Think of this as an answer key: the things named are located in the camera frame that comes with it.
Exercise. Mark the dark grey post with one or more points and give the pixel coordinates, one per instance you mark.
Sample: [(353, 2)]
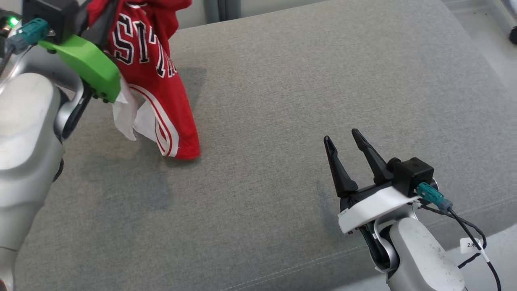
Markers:
[(222, 10)]

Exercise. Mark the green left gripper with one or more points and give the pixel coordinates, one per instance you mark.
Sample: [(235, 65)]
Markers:
[(93, 66)]

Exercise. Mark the black caster wheel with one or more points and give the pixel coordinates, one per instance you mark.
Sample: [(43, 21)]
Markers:
[(513, 35)]

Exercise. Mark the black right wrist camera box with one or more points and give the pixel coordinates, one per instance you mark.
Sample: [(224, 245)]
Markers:
[(412, 173)]

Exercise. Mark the grey fabric sofa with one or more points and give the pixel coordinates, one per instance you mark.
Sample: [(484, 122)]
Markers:
[(307, 81)]

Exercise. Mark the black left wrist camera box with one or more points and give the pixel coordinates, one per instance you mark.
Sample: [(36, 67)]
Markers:
[(50, 18)]

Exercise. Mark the red jersey shirt white sleeves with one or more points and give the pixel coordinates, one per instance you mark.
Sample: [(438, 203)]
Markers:
[(169, 105)]

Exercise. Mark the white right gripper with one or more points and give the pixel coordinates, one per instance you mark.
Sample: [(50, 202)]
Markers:
[(375, 204)]

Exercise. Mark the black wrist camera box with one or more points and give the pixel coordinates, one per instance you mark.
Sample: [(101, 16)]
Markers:
[(50, 18), (412, 173)]

